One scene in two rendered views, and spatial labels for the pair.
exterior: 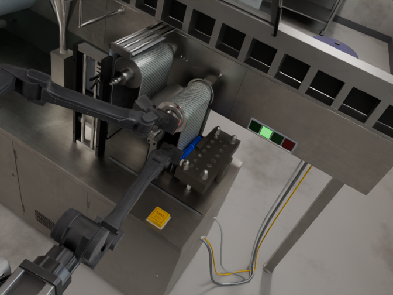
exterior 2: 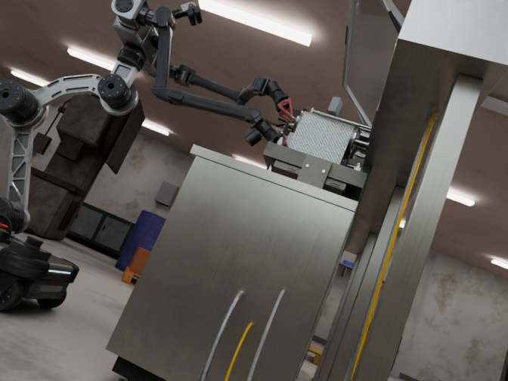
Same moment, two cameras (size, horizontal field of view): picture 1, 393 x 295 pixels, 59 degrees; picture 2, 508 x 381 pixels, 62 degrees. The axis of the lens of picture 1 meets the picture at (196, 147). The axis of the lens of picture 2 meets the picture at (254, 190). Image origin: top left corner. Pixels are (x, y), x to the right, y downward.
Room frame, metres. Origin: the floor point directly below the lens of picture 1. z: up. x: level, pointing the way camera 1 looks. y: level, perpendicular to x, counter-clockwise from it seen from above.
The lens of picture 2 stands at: (1.03, -1.68, 0.48)
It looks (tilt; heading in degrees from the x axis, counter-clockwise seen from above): 12 degrees up; 88
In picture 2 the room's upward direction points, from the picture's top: 23 degrees clockwise
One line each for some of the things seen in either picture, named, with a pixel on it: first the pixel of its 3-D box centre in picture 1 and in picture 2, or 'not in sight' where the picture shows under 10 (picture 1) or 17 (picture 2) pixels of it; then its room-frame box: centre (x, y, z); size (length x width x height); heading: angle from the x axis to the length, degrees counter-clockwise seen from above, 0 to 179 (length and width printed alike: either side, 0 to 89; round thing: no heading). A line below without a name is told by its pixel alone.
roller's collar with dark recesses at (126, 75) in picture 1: (124, 75); not in sight; (1.23, 0.39, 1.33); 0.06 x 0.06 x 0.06; 73
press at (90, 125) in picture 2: not in sight; (76, 155); (-1.44, 4.98, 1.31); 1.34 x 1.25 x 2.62; 80
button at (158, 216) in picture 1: (158, 216); not in sight; (0.91, 0.06, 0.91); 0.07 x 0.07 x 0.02; 73
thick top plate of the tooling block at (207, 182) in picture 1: (209, 157); (314, 170); (1.28, -0.08, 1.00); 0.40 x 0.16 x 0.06; 163
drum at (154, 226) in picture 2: not in sight; (147, 245); (0.12, 5.16, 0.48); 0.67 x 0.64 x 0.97; 78
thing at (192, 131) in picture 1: (189, 134); (314, 155); (1.27, 0.05, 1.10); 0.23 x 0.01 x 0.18; 163
